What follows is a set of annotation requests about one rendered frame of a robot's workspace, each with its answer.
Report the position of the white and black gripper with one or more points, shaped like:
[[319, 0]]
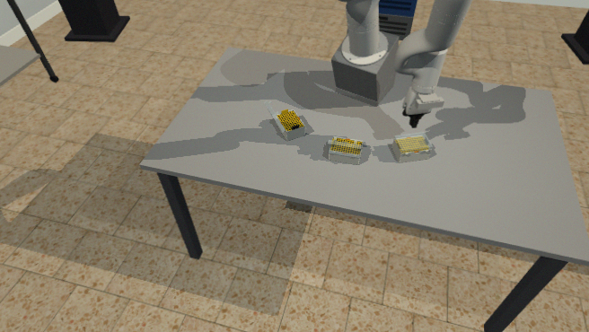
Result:
[[410, 110]]

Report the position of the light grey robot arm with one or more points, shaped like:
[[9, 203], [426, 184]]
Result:
[[429, 47]]

